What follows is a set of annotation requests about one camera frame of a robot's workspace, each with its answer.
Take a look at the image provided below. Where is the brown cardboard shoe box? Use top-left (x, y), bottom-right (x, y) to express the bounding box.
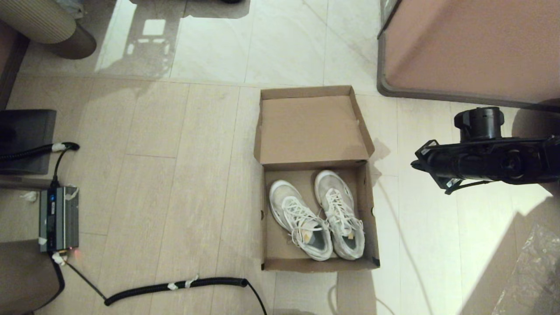
top-left (254, 85), bottom-right (380, 273)

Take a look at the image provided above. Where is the grey crumpled cloth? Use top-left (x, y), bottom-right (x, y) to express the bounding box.
top-left (55, 0), bottom-right (84, 19)

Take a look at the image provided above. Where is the white mesh sneaker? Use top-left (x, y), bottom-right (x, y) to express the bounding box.
top-left (268, 179), bottom-right (334, 262)
top-left (314, 170), bottom-right (365, 261)

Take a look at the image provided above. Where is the dark brown wooden furniture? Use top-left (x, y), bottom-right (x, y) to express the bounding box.
top-left (0, 20), bottom-right (30, 109)

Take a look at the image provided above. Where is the dark brown round stool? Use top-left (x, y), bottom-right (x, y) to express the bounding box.
top-left (511, 98), bottom-right (560, 196)

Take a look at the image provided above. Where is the grey metal power box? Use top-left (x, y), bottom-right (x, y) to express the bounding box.
top-left (38, 185), bottom-right (80, 253)

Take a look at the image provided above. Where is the pink cabinet with grey base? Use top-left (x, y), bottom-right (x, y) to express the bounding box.
top-left (376, 0), bottom-right (560, 111)

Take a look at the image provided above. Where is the thin black cable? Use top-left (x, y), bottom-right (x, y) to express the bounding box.
top-left (52, 149), bottom-right (68, 189)
top-left (245, 282), bottom-right (268, 315)
top-left (63, 260), bottom-right (108, 302)

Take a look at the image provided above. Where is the clear crinkled plastic sheet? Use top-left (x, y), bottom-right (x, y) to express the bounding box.
top-left (490, 223), bottom-right (560, 315)

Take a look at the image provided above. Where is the black flat panel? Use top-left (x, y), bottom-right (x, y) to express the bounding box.
top-left (0, 109), bottom-right (57, 175)

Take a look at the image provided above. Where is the beige ribbed ottoman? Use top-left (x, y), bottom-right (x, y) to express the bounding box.
top-left (0, 0), bottom-right (97, 60)

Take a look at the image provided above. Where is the black corrugated cable conduit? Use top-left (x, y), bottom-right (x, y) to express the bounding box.
top-left (104, 276), bottom-right (248, 307)
top-left (44, 253), bottom-right (66, 309)
top-left (0, 142), bottom-right (80, 161)

